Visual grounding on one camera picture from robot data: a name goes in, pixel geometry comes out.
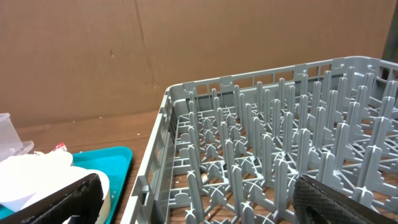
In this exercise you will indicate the red foil snack wrapper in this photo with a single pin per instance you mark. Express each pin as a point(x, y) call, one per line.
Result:
point(60, 148)

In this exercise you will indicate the large white plate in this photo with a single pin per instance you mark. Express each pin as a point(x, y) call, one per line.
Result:
point(57, 182)

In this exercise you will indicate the teal plastic serving tray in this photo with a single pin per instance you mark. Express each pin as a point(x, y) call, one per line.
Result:
point(111, 164)

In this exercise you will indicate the medium white plate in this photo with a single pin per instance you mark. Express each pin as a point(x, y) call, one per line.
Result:
point(21, 176)

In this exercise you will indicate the brown cardboard backdrop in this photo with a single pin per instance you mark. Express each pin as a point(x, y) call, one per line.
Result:
point(67, 60)

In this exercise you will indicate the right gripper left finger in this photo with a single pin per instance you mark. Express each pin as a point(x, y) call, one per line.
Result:
point(81, 201)

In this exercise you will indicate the clear plastic bin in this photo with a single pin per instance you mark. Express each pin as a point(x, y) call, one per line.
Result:
point(11, 144)

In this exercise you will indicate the grey dishwasher rack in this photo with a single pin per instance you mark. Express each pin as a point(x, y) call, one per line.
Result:
point(230, 149)

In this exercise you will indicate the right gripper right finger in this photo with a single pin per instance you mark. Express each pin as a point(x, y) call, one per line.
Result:
point(315, 202)

